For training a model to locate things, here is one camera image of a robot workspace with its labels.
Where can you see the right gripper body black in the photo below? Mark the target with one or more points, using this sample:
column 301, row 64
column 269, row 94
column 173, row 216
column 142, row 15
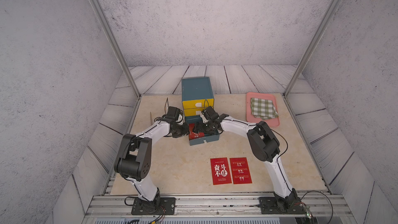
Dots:
column 203, row 127

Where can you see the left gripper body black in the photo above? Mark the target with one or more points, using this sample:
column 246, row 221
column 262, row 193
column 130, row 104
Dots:
column 181, row 130

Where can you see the teal bottom drawer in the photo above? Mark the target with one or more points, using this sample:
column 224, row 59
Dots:
column 206, row 138

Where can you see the red postcard must text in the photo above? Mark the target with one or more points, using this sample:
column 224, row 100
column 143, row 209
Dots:
column 193, row 135

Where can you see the yellow bottom drawer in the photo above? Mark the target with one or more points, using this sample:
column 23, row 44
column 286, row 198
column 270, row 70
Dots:
column 194, row 111

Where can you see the yellow drawer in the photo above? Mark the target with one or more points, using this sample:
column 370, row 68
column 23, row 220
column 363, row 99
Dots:
column 194, row 111
column 198, row 103

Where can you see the yellow top drawer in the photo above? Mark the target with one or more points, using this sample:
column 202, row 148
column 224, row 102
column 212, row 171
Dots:
column 198, row 103

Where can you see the teal drawer cabinet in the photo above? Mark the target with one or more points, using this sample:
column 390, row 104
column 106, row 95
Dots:
column 196, row 88

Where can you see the red postcard chinese text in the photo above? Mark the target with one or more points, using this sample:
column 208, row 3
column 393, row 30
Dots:
column 220, row 171

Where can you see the red postcard english text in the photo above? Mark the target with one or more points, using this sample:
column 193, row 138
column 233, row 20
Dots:
column 240, row 171

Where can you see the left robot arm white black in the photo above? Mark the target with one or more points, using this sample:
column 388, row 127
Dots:
column 170, row 117

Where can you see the green checked cloth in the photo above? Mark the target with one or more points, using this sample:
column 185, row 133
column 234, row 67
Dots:
column 263, row 109

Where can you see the pink tray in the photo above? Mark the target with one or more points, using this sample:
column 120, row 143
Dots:
column 250, row 118

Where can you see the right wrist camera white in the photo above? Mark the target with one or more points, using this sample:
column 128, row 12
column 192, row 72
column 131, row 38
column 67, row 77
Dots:
column 204, row 117

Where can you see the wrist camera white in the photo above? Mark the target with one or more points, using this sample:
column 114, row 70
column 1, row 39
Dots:
column 204, row 117
column 180, row 117

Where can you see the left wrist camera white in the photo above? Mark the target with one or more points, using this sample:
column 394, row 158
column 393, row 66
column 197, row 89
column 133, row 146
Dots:
column 180, row 117

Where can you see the left aluminium frame post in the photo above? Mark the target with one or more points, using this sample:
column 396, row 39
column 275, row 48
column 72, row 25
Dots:
column 114, row 45

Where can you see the aluminium frame post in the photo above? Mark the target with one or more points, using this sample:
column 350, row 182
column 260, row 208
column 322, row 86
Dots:
column 114, row 45
column 329, row 13

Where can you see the right aluminium frame post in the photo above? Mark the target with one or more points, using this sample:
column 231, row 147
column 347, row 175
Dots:
column 329, row 13

